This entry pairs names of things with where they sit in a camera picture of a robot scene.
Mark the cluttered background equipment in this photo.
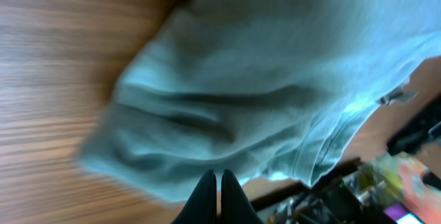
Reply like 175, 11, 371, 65
252, 98, 440, 224

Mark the light blue t-shirt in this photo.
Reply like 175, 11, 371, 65
79, 0, 440, 201

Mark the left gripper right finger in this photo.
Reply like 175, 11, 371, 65
220, 170, 263, 224

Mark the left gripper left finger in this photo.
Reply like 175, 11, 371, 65
172, 170, 217, 224

